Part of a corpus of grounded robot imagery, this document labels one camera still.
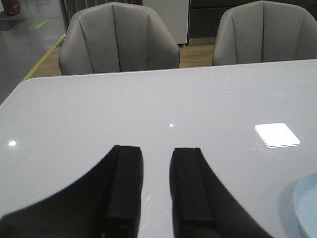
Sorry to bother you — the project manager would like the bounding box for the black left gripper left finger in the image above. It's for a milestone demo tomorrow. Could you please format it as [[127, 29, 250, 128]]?
[[0, 145, 143, 238]]

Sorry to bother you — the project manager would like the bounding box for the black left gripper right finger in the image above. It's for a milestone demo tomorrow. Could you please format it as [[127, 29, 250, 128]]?
[[169, 148, 270, 238]]

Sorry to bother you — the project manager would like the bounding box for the light blue round plate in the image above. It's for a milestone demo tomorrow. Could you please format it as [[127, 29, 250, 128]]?
[[293, 173, 317, 238]]

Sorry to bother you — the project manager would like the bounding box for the beige left armchair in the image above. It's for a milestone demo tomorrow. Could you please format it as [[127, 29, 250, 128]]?
[[58, 2, 180, 75]]

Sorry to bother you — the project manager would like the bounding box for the beige armchair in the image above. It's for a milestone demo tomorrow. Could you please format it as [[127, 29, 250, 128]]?
[[58, 2, 180, 75], [212, 0, 317, 66]]

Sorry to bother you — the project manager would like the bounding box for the beige right armchair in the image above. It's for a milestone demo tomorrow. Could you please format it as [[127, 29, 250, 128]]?
[[212, 0, 317, 66]]

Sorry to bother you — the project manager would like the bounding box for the dark grey counter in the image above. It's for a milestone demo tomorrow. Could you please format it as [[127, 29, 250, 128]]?
[[188, 0, 260, 46]]

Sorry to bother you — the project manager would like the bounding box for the white refrigerator cabinet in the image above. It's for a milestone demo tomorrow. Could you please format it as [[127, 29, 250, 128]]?
[[143, 0, 189, 44]]

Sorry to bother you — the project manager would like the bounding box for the red bin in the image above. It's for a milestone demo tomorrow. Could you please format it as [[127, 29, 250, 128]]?
[[1, 0, 20, 16]]

